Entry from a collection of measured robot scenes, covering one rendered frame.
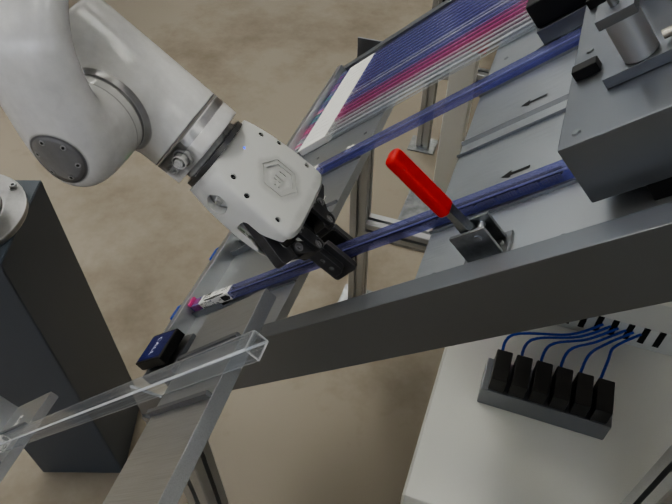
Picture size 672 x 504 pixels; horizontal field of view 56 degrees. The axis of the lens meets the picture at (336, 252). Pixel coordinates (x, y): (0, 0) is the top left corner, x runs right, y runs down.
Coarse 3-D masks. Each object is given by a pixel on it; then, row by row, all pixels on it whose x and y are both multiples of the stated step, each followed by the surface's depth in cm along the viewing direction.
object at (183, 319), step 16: (336, 80) 114; (320, 96) 110; (304, 128) 105; (288, 144) 101; (224, 240) 88; (224, 256) 86; (208, 272) 83; (224, 272) 85; (192, 288) 82; (208, 288) 83; (176, 320) 78; (192, 320) 80
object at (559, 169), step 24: (552, 168) 48; (480, 192) 52; (504, 192) 50; (528, 192) 50; (432, 216) 55; (360, 240) 61; (384, 240) 59; (288, 264) 68; (312, 264) 65; (240, 288) 73
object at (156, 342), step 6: (174, 330) 68; (156, 336) 71; (162, 336) 69; (168, 336) 68; (150, 342) 70; (156, 342) 69; (162, 342) 68; (150, 348) 69; (156, 348) 68; (162, 348) 67; (144, 354) 69; (150, 354) 68; (156, 354) 66; (138, 360) 69
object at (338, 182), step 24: (384, 120) 88; (336, 144) 92; (336, 168) 84; (360, 168) 81; (336, 192) 78; (336, 216) 75; (240, 240) 88; (240, 264) 83; (264, 264) 77; (216, 288) 83; (264, 288) 72; (288, 288) 68; (288, 312) 66
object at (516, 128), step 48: (528, 48) 70; (576, 48) 62; (480, 96) 69; (528, 96) 62; (480, 144) 61; (528, 144) 55; (576, 192) 46; (624, 192) 42; (432, 240) 55; (528, 240) 46
